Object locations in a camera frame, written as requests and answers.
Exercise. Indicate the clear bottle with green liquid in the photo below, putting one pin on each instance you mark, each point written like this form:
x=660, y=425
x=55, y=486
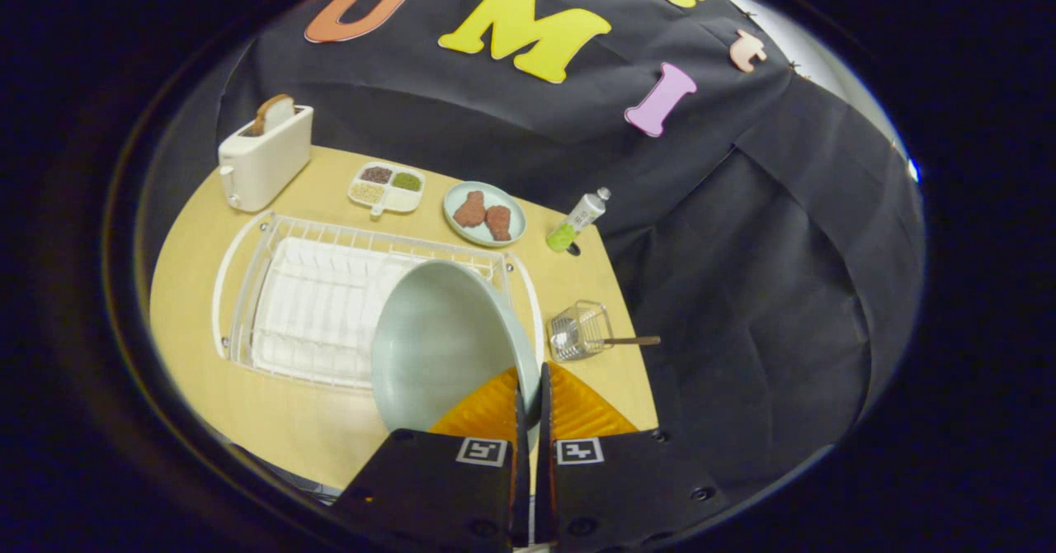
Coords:
x=579, y=219

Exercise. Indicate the black backdrop cloth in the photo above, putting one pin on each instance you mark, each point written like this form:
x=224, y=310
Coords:
x=742, y=289

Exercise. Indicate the brown meat piece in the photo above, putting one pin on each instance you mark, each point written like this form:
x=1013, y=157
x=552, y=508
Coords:
x=499, y=223
x=470, y=210

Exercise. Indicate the white toaster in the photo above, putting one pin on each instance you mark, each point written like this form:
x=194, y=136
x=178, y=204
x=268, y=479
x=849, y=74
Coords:
x=264, y=165

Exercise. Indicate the large pale green plate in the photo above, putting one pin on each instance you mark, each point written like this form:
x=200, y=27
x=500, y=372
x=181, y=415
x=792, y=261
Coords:
x=437, y=338

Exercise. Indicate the white sectioned condiment tray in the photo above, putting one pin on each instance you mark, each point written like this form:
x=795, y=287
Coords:
x=388, y=190

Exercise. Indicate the small pale green plate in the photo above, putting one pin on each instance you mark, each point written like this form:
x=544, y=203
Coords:
x=503, y=202

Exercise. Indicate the toasted bread slice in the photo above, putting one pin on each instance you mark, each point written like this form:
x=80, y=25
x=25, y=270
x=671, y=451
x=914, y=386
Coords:
x=274, y=113

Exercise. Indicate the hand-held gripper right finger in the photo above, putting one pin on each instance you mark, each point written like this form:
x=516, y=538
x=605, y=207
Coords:
x=544, y=470

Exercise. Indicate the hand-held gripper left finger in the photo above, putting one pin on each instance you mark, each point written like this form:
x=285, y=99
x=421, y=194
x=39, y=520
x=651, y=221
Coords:
x=521, y=470

